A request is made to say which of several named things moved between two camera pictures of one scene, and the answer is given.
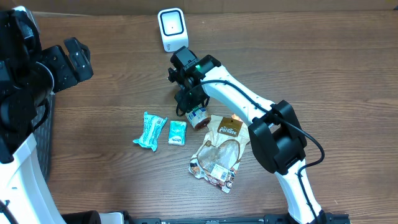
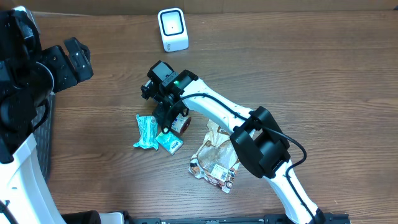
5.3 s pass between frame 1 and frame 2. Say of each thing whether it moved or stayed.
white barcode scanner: stayed
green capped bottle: moved
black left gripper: stayed
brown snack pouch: stayed
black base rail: stayed
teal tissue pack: moved
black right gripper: moved
